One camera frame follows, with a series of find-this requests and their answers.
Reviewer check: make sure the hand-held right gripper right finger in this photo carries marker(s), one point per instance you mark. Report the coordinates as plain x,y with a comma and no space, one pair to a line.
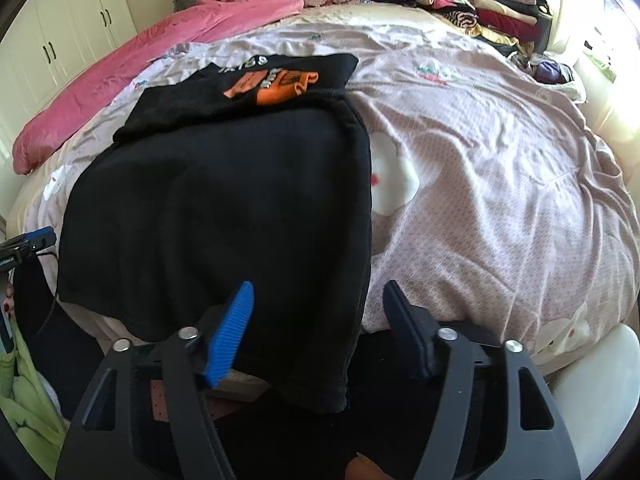
407,330

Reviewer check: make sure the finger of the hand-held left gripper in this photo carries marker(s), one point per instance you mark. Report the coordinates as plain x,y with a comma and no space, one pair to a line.
40,241

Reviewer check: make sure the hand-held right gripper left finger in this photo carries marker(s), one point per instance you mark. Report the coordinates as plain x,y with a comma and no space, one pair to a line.
230,340

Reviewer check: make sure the black sweater with orange cuffs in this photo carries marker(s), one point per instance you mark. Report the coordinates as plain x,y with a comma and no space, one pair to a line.
200,210

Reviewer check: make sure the pile of folded clothes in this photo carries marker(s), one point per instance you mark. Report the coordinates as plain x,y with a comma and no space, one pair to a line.
490,5

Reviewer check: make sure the person's left hand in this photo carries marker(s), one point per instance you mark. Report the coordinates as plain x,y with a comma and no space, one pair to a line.
7,305

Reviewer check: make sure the person's right hand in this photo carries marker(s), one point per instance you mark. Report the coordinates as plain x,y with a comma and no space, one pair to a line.
365,470

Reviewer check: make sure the person's black pants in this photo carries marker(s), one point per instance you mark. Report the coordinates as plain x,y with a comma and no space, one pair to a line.
310,440

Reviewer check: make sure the green cloth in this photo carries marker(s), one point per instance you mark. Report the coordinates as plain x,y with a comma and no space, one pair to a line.
30,410

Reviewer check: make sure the pink printed bed cover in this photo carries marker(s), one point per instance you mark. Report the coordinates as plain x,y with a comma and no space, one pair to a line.
500,185

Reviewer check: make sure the pink quilt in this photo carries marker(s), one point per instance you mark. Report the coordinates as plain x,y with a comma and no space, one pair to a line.
100,75

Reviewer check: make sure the white wardrobe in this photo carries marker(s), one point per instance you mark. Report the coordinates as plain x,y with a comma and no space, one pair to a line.
60,25

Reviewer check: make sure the floral laundry bag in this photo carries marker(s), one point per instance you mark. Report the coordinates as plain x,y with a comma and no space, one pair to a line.
550,70

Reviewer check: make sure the cream bed sheet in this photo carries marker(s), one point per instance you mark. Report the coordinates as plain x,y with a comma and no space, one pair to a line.
360,16

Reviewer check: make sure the grey bedside cabinet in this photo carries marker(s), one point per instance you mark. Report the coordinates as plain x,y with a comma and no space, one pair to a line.
545,30

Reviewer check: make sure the cream curtain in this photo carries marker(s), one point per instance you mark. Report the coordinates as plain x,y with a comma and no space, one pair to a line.
565,10

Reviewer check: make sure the window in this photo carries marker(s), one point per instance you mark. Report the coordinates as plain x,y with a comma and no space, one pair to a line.
615,25

